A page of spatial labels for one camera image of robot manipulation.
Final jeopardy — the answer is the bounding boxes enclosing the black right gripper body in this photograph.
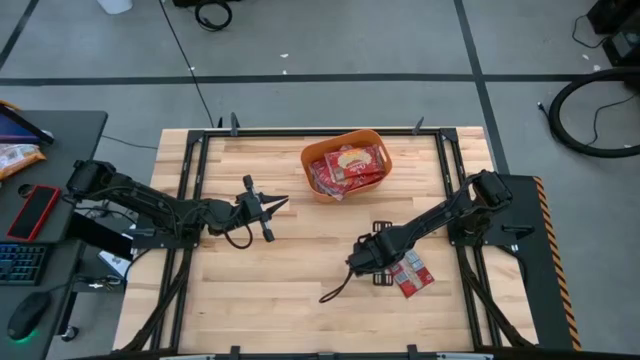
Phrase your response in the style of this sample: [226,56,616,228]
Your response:
[349,219,401,287]

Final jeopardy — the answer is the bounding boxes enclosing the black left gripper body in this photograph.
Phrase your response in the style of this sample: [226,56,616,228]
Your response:
[233,174,276,244]

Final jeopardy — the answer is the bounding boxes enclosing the red popcorn bag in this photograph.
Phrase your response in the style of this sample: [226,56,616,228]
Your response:
[344,167,391,195]
[308,157,354,202]
[323,144,387,184]
[388,248,436,300]

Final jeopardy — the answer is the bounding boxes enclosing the orange plastic basket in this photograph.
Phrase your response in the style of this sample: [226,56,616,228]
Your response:
[300,128,394,204]

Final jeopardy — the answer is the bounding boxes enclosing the white paper sheet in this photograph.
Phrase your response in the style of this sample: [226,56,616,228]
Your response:
[97,249,134,279]

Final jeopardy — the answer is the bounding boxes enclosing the bunch of keys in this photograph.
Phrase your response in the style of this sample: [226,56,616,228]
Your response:
[85,275,122,292]

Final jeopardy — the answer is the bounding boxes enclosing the black desk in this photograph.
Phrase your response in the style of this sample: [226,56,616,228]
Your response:
[0,109,109,360]

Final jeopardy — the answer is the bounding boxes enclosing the phone with red case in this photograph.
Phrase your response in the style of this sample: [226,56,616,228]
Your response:
[5,183,62,243]

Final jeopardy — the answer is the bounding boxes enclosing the black backlit keyboard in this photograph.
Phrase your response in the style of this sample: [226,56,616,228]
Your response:
[0,243,49,286]

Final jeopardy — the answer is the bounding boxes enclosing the orange snack bag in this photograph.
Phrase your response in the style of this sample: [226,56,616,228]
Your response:
[0,143,47,181]

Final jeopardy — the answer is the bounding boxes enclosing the tablet with purple screen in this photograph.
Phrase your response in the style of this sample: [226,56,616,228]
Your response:
[0,99,55,146]

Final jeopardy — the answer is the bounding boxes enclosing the black computer mouse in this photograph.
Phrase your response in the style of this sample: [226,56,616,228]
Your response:
[6,291,52,341]

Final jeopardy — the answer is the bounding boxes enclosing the black equipment boxes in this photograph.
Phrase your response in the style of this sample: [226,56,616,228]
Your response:
[587,0,640,67]

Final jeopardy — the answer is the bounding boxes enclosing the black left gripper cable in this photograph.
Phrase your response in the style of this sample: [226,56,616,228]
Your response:
[223,224,254,250]

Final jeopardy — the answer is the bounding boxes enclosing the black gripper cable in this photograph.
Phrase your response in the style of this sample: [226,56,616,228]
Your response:
[223,224,254,250]
[318,268,357,305]

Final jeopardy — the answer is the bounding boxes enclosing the black aluminium table frame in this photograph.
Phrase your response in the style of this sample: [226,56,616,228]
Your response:
[119,117,539,360]

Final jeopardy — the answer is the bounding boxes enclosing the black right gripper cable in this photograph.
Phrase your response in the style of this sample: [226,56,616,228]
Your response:
[318,268,357,305]

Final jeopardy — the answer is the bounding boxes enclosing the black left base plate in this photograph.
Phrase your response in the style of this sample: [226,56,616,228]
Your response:
[130,227,201,250]

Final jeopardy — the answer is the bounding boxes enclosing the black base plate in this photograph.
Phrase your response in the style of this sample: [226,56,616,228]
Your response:
[130,227,201,250]
[446,173,576,351]

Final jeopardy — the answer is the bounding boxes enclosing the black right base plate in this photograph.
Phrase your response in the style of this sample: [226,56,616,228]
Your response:
[446,173,576,351]

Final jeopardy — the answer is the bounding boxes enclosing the black floor cable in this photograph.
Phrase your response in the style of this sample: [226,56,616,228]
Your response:
[157,0,217,129]

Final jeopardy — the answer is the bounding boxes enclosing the coiled black cable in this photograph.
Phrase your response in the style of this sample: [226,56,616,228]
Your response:
[193,0,234,32]

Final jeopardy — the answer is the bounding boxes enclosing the large black hose ring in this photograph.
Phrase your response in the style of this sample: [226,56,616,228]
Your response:
[548,67,640,159]

